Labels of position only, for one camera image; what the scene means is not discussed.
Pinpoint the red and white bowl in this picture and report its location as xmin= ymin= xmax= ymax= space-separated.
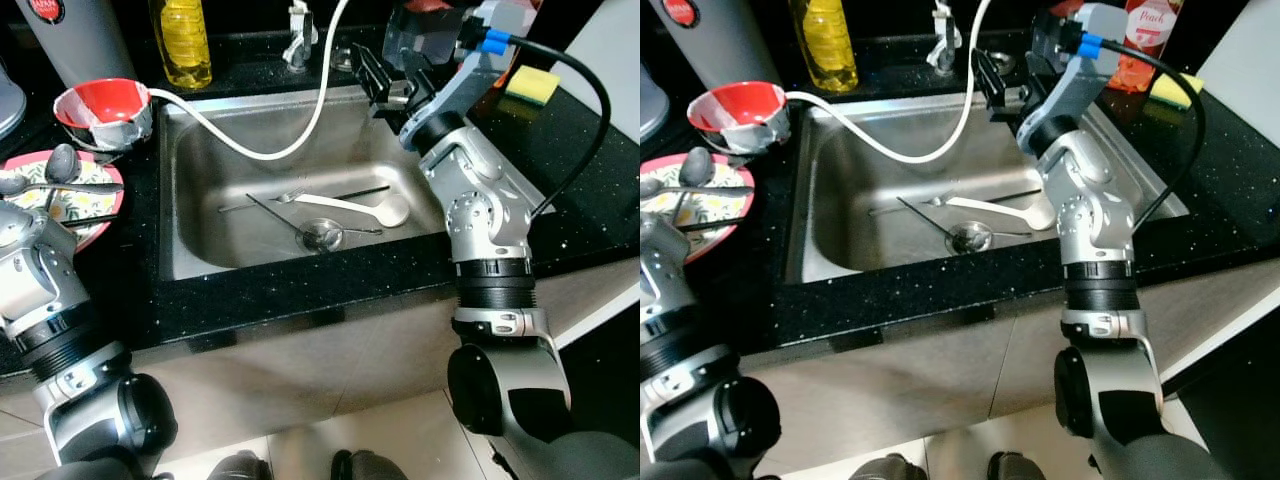
xmin=688 ymin=82 xmax=791 ymax=156
xmin=53 ymin=78 xmax=154 ymax=153

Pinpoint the large metal spoon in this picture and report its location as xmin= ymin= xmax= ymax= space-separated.
xmin=680 ymin=147 xmax=716 ymax=216
xmin=42 ymin=143 xmax=83 ymax=213

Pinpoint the white kitchen appliance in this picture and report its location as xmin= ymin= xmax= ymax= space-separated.
xmin=0 ymin=62 xmax=28 ymax=139
xmin=640 ymin=65 xmax=671 ymax=141

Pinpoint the chrome faucet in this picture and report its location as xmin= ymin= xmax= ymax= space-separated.
xmin=925 ymin=0 xmax=963 ymax=76
xmin=282 ymin=0 xmax=321 ymax=74

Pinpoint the white ceramic spoon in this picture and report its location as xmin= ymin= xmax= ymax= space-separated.
xmin=943 ymin=195 xmax=1058 ymax=233
xmin=293 ymin=192 xmax=412 ymax=229

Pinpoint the yellow sponge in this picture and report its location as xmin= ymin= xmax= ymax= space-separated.
xmin=1148 ymin=72 xmax=1206 ymax=111
xmin=503 ymin=65 xmax=562 ymax=108

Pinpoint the yellow liquid plastic bottle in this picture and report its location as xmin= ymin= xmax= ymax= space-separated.
xmin=790 ymin=0 xmax=861 ymax=94
xmin=148 ymin=0 xmax=214 ymax=91

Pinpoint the stainless steel sink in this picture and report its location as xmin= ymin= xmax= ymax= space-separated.
xmin=157 ymin=82 xmax=549 ymax=283
xmin=783 ymin=90 xmax=1191 ymax=286

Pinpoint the white panel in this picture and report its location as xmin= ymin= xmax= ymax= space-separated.
xmin=553 ymin=0 xmax=641 ymax=146
xmin=1195 ymin=20 xmax=1280 ymax=151

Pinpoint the long metal spoon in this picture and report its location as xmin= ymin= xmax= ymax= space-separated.
xmin=0 ymin=174 xmax=125 ymax=199
xmin=640 ymin=177 xmax=753 ymax=201

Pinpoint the grey thermos with red label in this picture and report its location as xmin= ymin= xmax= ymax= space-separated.
xmin=14 ymin=0 xmax=137 ymax=91
xmin=648 ymin=0 xmax=753 ymax=86

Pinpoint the stainless steel cabinet front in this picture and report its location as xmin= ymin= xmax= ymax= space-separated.
xmin=0 ymin=255 xmax=641 ymax=441
xmin=740 ymin=260 xmax=1280 ymax=441

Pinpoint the floral plate with pink rim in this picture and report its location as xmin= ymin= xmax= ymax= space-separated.
xmin=640 ymin=152 xmax=758 ymax=263
xmin=0 ymin=150 xmax=127 ymax=253

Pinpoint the dark right robot foot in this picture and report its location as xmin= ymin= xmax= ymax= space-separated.
xmin=330 ymin=448 xmax=409 ymax=480
xmin=985 ymin=450 xmax=1051 ymax=480

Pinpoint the dark robot foot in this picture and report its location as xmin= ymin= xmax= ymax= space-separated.
xmin=205 ymin=450 xmax=273 ymax=480
xmin=330 ymin=448 xmax=409 ymax=480
xmin=848 ymin=453 xmax=926 ymax=480
xmin=985 ymin=450 xmax=1051 ymax=480

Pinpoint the dark left robot foot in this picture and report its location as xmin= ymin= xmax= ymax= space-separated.
xmin=205 ymin=450 xmax=273 ymax=480
xmin=848 ymin=453 xmax=926 ymax=480

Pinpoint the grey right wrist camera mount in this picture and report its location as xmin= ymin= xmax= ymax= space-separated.
xmin=1030 ymin=3 xmax=1128 ymax=151
xmin=383 ymin=0 xmax=542 ymax=126

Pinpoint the black cable with blue plug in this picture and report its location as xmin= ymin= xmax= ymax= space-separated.
xmin=1065 ymin=25 xmax=1208 ymax=233
xmin=460 ymin=28 xmax=613 ymax=219

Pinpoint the white flexible hose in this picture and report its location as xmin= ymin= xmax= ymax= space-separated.
xmin=148 ymin=0 xmax=353 ymax=163
xmin=786 ymin=0 xmax=994 ymax=167

